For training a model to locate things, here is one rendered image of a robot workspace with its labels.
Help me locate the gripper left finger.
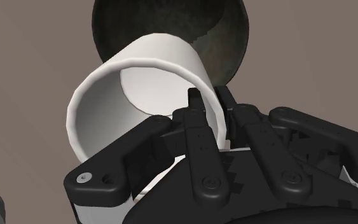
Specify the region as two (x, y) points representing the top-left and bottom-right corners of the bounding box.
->
(63, 88), (231, 209)

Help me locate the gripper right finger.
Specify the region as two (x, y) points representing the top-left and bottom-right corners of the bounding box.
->
(215, 85), (358, 203)

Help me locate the white cup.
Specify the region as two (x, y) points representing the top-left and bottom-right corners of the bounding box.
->
(65, 32), (230, 199)

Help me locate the dark round bowl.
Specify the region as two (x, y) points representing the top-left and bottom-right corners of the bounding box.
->
(91, 0), (250, 88)

